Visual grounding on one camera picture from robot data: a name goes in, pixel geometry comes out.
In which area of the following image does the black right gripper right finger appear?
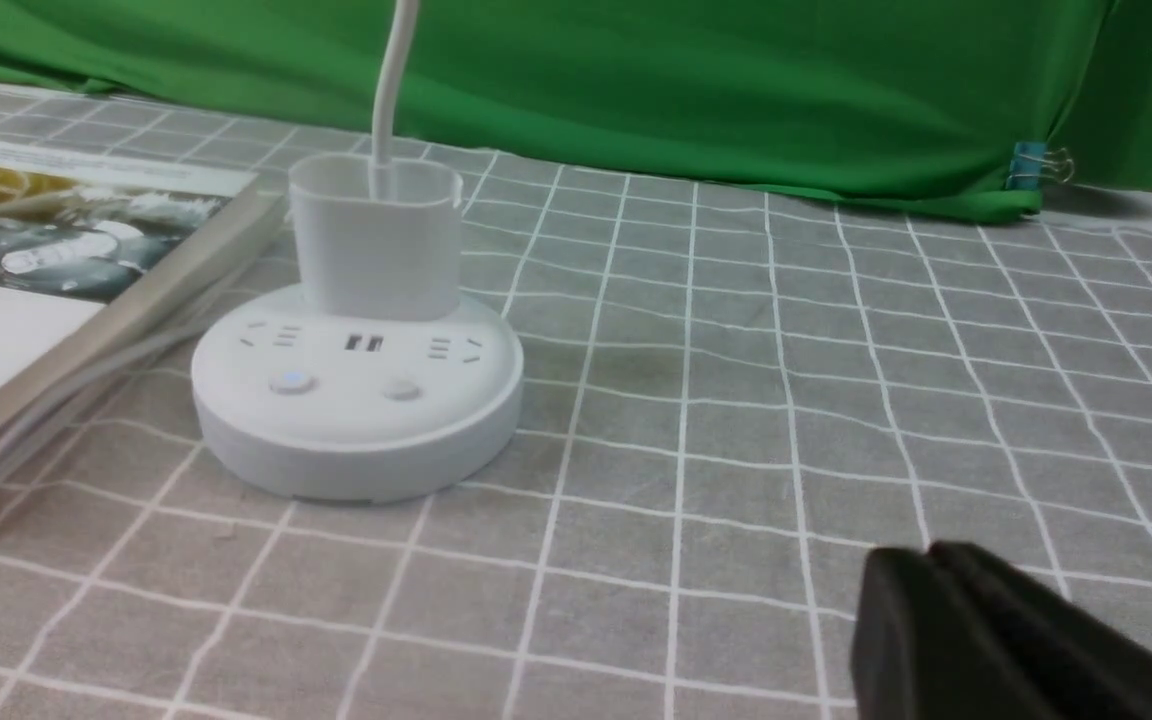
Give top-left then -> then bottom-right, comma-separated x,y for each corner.
929,541 -> 1152,719

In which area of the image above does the white desk lamp socket base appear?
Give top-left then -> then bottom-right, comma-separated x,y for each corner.
189,1 -> 524,503

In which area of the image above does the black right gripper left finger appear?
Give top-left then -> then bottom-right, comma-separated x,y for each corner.
851,548 -> 1047,719

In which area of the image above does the blue binder clip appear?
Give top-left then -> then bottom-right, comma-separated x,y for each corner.
1005,142 -> 1076,191

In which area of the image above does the grey checked tablecloth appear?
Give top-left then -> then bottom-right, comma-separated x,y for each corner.
0,76 -> 1152,720

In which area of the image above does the top self-driving book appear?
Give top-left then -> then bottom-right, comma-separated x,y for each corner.
0,141 -> 285,429

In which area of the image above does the green backdrop cloth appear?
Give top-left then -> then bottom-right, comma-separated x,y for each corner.
0,1 -> 1152,223

